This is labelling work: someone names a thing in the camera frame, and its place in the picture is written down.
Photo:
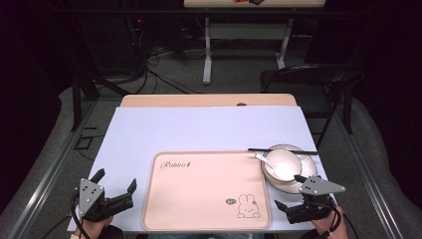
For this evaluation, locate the black flat object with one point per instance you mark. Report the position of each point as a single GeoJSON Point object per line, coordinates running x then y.
{"type": "Point", "coordinates": [256, 1]}

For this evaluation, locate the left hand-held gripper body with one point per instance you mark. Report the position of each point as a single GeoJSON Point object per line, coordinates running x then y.
{"type": "Point", "coordinates": [89, 195]}

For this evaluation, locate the red object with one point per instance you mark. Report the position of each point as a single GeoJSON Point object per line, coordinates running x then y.
{"type": "Point", "coordinates": [240, 1]}

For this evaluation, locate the person's right hand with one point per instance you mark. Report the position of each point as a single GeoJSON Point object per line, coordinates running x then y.
{"type": "Point", "coordinates": [326, 229]}

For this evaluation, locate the black folding chair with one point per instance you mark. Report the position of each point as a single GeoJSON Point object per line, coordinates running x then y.
{"type": "Point", "coordinates": [315, 78]}

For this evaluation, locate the black metal stand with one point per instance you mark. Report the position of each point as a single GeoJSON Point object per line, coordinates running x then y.
{"type": "Point", "coordinates": [77, 99]}

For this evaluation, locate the person's left hand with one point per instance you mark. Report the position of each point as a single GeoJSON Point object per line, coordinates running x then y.
{"type": "Point", "coordinates": [93, 229]}

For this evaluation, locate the white frame wooden table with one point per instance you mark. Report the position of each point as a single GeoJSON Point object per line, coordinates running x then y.
{"type": "Point", "coordinates": [245, 31]}

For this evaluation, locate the white plate with dark rim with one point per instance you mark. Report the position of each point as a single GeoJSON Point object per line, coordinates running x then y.
{"type": "Point", "coordinates": [308, 166]}

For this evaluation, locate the light blue table mat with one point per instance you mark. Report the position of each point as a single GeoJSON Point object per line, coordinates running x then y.
{"type": "Point", "coordinates": [199, 129]}

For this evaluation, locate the white ceramic spoon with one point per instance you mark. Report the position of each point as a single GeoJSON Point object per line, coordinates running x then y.
{"type": "Point", "coordinates": [264, 160]}

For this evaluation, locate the white bowl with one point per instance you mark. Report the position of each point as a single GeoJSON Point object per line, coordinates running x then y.
{"type": "Point", "coordinates": [285, 164]}

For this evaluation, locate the pink rabbit print placemat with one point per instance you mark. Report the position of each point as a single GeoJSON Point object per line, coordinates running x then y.
{"type": "Point", "coordinates": [199, 195]}

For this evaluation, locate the black chopsticks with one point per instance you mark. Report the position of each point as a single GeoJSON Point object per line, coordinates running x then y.
{"type": "Point", "coordinates": [258, 150]}

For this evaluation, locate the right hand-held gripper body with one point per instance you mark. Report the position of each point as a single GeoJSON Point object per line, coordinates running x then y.
{"type": "Point", "coordinates": [318, 187]}

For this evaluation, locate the metal floor rail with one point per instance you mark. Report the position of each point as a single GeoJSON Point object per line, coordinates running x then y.
{"type": "Point", "coordinates": [368, 172]}
{"type": "Point", "coordinates": [49, 172]}

